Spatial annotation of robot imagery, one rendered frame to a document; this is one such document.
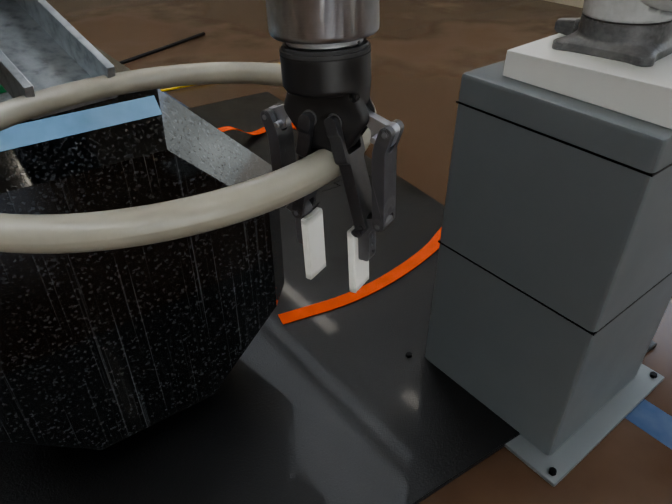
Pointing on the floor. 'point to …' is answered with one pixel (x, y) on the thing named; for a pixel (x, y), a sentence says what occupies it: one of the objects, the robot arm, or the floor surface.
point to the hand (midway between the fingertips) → (336, 252)
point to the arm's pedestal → (551, 264)
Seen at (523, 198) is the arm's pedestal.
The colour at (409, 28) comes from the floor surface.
